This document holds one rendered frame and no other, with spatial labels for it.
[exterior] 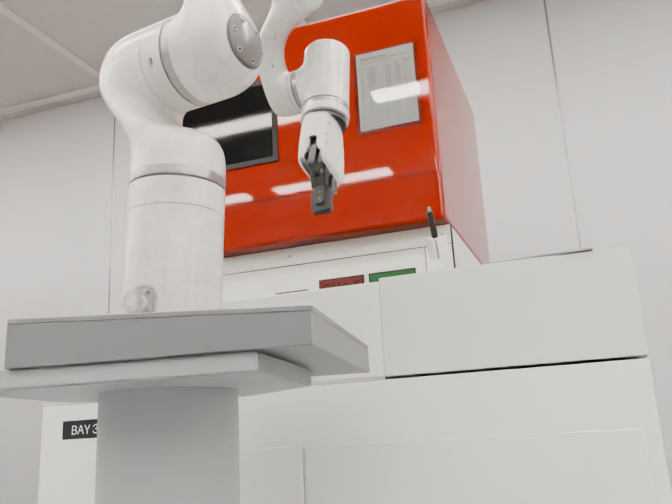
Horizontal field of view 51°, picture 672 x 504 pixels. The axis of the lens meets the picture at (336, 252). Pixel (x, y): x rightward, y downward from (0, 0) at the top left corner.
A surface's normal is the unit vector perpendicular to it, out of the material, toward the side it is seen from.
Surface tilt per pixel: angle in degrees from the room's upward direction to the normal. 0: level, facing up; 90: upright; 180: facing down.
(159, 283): 90
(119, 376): 90
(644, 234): 90
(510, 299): 90
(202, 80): 151
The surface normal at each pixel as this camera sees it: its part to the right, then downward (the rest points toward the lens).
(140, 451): -0.14, -0.25
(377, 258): -0.35, -0.22
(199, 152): 0.57, -0.28
